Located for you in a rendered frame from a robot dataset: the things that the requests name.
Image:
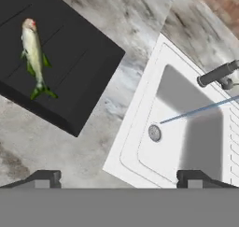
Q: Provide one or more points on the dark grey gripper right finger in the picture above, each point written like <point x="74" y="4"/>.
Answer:
<point x="193" y="176"/>

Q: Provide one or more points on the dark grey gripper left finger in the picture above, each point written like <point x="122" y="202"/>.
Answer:
<point x="46" y="176"/>

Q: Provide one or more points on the white sink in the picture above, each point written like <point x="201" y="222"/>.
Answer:
<point x="186" y="124"/>

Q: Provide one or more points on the black tray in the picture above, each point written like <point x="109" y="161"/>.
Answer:
<point x="74" y="65"/>

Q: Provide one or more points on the pale fish with green fins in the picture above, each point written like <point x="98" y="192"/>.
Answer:
<point x="34" y="53"/>

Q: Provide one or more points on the dark grey tap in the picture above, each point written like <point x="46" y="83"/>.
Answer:
<point x="217" y="75"/>

